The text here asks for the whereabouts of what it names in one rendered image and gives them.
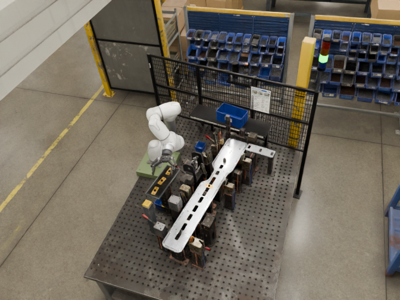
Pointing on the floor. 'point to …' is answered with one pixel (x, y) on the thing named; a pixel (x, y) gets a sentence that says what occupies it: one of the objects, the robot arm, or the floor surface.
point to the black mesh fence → (236, 103)
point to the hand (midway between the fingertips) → (162, 172)
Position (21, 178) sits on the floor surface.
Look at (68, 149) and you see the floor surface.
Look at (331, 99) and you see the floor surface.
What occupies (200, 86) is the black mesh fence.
